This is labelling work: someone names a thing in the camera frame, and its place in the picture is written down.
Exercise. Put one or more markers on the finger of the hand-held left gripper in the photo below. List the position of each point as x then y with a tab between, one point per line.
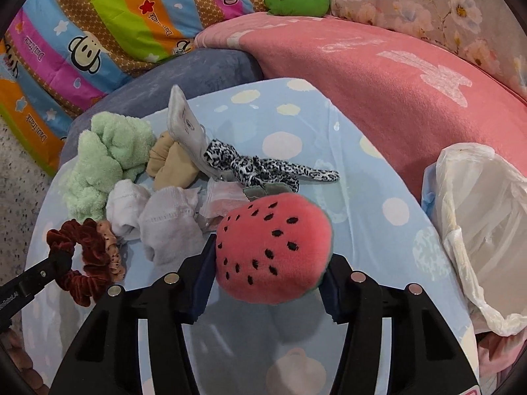
53	265

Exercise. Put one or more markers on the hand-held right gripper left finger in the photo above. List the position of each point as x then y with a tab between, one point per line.
201	286

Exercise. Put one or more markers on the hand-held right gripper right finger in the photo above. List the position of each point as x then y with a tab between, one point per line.
329	298

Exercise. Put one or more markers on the dark red velvet scrunchie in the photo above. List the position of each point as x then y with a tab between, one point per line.
82	284

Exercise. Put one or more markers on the peach dotted scrunchie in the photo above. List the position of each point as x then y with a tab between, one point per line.
111	251

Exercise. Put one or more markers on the pink strawberry plush toy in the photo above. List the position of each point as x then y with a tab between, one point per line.
271	247

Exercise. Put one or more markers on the pink white small cloth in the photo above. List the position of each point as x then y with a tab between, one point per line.
222	201

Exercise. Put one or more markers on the green fluffy cloth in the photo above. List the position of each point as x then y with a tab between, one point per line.
99	164

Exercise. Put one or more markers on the beige sock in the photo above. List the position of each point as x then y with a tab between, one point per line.
169	166

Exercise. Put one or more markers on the leopard print hair band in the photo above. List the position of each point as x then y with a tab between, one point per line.
247	166

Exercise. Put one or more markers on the blue waste bin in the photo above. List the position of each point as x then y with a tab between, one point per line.
428	197

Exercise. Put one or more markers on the white printed sock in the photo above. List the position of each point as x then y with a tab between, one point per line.
185	123

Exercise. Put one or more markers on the white-lined trash bin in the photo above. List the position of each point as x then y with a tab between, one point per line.
486	222

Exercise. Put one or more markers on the person's left hand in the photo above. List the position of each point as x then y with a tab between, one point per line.
18	354

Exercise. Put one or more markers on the light blue dotted sheet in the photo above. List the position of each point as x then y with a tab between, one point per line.
329	173

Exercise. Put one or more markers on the pink blanket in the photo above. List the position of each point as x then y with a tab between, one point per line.
370	103

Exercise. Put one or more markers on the blue-grey pillow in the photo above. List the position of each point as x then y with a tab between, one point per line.
206	70

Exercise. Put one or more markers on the colourful monkey print quilt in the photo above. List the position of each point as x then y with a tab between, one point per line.
103	16

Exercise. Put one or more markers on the floral beige pillow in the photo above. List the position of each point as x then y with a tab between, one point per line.
411	4

